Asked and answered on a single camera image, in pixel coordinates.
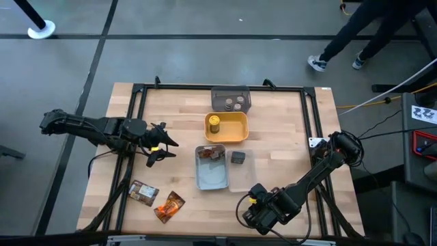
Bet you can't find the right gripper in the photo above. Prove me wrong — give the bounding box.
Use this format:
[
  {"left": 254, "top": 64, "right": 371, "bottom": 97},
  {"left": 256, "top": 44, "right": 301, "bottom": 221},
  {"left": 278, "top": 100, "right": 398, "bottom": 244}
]
[{"left": 242, "top": 189, "right": 302, "bottom": 236}]

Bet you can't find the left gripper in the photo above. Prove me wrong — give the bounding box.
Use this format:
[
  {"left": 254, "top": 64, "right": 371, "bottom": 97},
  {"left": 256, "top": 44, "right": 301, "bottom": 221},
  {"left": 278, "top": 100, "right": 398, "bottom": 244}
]
[{"left": 138, "top": 122, "right": 180, "bottom": 168}]

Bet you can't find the orange brown spice packet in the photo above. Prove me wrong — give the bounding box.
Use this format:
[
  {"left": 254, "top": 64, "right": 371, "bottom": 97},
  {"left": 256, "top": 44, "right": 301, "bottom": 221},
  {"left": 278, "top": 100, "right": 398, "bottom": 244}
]
[{"left": 198, "top": 146, "right": 226, "bottom": 161}]

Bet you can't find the yellow-lid brown spice jar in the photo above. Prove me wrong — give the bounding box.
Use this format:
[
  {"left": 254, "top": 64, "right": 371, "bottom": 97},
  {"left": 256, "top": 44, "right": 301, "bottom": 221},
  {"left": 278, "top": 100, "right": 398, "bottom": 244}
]
[{"left": 208, "top": 115, "right": 221, "bottom": 134}]

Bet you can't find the green spice tin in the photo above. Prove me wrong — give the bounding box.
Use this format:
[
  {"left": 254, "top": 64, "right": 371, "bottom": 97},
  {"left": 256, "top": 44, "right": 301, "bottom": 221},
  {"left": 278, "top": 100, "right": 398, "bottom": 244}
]
[{"left": 230, "top": 150, "right": 246, "bottom": 165}]

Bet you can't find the clear plastic bin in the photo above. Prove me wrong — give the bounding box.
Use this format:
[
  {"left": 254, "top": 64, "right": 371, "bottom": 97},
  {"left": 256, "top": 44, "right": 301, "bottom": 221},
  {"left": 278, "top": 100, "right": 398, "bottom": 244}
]
[{"left": 227, "top": 149, "right": 257, "bottom": 193}]

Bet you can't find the brown packet white label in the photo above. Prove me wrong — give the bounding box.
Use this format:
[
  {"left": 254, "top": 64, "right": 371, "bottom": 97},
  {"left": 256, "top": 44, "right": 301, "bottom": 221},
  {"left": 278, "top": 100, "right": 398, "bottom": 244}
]
[{"left": 128, "top": 180, "right": 160, "bottom": 207}]

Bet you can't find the white plastic bin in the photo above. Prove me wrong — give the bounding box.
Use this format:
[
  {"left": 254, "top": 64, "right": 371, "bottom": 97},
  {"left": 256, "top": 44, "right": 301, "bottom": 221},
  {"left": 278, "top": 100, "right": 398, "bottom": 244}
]
[{"left": 195, "top": 143, "right": 230, "bottom": 191}]

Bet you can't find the yellow plastic bin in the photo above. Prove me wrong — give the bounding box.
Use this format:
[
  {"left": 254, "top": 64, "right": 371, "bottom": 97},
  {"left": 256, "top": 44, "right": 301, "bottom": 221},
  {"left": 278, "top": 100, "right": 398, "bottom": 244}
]
[{"left": 203, "top": 111, "right": 250, "bottom": 144}]

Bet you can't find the dark grey plastic bin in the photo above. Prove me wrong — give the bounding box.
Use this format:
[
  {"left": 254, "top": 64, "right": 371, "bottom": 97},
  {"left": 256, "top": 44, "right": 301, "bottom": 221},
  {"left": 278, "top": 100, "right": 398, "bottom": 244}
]
[{"left": 210, "top": 85, "right": 253, "bottom": 113}]

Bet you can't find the black cabinet with sticker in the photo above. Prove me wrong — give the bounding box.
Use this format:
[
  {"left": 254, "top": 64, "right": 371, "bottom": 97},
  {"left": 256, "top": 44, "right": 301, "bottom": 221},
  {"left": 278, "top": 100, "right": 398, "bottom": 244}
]
[{"left": 401, "top": 92, "right": 437, "bottom": 185}]

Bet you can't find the red-framed device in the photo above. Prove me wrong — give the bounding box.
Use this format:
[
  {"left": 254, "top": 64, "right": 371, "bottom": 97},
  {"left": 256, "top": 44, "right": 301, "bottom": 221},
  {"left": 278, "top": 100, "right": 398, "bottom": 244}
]
[{"left": 411, "top": 129, "right": 437, "bottom": 161}]

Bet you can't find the person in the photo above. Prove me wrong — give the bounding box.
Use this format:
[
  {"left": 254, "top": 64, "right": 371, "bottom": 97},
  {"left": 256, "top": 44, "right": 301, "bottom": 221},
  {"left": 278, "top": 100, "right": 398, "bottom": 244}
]
[{"left": 307, "top": 0, "right": 437, "bottom": 72}]

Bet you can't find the black aluminium table frame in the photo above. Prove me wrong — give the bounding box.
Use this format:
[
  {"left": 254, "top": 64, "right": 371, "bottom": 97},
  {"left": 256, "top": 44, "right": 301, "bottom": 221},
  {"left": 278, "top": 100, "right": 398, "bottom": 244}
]
[{"left": 81, "top": 75, "right": 365, "bottom": 240}]

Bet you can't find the black cable bundle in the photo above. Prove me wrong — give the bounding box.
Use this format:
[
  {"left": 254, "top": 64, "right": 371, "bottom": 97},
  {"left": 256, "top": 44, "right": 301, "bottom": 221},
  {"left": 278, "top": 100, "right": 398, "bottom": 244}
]
[{"left": 354, "top": 109, "right": 412, "bottom": 141}]

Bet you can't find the black post white base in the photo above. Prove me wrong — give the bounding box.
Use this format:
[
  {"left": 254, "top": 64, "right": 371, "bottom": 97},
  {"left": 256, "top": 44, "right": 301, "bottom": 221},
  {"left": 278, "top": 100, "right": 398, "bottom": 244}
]
[{"left": 12, "top": 0, "right": 56, "bottom": 40}]

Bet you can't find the white cable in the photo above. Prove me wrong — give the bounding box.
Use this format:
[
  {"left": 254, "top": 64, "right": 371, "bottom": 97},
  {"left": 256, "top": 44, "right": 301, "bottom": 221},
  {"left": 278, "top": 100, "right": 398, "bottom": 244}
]
[{"left": 337, "top": 57, "right": 437, "bottom": 117}]

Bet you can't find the yellow cable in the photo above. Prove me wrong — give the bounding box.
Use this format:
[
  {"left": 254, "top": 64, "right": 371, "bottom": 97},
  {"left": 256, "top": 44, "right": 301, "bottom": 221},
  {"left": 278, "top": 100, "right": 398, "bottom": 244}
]
[{"left": 336, "top": 81, "right": 437, "bottom": 109}]

